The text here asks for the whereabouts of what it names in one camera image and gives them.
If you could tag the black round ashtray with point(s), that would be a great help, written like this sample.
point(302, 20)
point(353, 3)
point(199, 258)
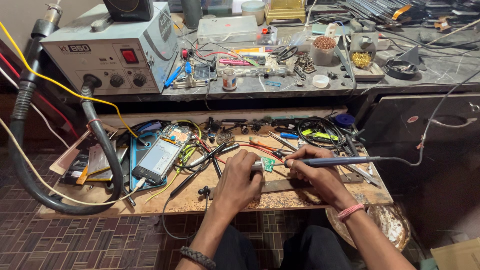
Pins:
point(400, 69)

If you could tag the small silver metal cylinder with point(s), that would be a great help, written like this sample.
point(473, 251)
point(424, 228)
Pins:
point(258, 165)

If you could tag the white jar with copper wool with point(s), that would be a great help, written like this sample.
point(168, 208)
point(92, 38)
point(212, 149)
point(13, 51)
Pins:
point(322, 50)

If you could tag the metal tweezers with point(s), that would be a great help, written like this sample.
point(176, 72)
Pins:
point(282, 140)

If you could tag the pile of phone display parts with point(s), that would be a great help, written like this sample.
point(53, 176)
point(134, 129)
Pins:
point(93, 161)

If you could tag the clear tray of small tools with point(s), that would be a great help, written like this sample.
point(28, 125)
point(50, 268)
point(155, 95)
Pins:
point(255, 62)

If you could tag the small blue tool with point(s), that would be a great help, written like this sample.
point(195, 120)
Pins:
point(288, 135)

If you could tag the small blue plastic frame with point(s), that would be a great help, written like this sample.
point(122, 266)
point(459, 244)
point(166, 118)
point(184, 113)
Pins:
point(273, 83)

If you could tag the soldering stand with brass wool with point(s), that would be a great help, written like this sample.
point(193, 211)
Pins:
point(365, 56)

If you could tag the opened smartphone with white battery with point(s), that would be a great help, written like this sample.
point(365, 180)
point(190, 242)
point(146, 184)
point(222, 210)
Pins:
point(159, 157)

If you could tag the person's right hand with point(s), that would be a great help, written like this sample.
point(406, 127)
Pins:
point(322, 180)

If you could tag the clear plastic lidded box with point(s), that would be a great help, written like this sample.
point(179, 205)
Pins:
point(227, 29)

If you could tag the black device on station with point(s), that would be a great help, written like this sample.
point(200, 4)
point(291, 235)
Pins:
point(127, 10)

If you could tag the golden stand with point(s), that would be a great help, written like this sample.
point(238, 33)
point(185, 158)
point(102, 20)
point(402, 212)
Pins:
point(285, 13)

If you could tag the white round jar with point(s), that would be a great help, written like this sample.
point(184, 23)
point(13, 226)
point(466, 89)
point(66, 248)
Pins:
point(253, 11)

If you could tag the blue phone back cover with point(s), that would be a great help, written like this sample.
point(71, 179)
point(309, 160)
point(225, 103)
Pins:
point(138, 150)

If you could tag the blue soldering iron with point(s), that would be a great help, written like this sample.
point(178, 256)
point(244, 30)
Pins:
point(337, 161)

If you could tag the white bottle cap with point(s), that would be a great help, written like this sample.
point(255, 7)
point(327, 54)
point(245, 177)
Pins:
point(320, 81)

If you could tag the wooden pull-out work board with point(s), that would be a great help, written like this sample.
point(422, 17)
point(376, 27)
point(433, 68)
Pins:
point(187, 200)

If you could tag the yellow green tool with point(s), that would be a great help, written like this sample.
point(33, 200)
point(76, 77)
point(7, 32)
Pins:
point(322, 135)

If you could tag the person's left hand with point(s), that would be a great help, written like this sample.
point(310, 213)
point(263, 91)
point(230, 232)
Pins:
point(232, 187)

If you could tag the small green circuit board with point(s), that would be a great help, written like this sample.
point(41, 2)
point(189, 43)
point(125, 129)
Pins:
point(268, 164)

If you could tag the black test probe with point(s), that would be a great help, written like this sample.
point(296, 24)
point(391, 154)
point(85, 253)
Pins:
point(195, 174)

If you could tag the round metal plate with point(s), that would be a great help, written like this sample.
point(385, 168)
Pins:
point(390, 225)

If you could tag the heap of phone screens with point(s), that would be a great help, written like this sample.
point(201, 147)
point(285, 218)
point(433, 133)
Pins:
point(412, 11)

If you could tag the person's black trousers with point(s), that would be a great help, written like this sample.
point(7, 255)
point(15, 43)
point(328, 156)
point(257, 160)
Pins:
point(311, 251)

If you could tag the grey hot air rework station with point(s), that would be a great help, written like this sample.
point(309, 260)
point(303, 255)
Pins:
point(112, 48)

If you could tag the dark green cylinder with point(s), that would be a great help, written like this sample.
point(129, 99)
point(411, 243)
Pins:
point(192, 13)

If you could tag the cardboard box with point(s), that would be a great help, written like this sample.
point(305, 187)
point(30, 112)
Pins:
point(457, 257)

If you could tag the blue tape roll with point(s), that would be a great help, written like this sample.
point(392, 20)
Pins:
point(344, 120)

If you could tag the small white flux jar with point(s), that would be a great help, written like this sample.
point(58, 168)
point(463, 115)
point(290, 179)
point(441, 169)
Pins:
point(229, 78)

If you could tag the circuit board holder with blue tools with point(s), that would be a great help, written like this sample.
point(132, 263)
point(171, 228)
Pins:
point(191, 75)

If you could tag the clear cup with red parts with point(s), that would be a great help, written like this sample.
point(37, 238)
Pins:
point(267, 35)

